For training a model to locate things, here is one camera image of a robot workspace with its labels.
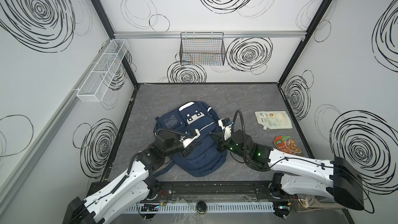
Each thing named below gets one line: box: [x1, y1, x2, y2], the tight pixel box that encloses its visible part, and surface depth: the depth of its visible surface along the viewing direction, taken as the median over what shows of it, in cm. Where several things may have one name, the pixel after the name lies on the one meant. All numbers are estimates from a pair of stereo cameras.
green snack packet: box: [273, 135, 303, 157], surface depth 91 cm
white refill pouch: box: [254, 110, 293, 131], surface depth 101 cm
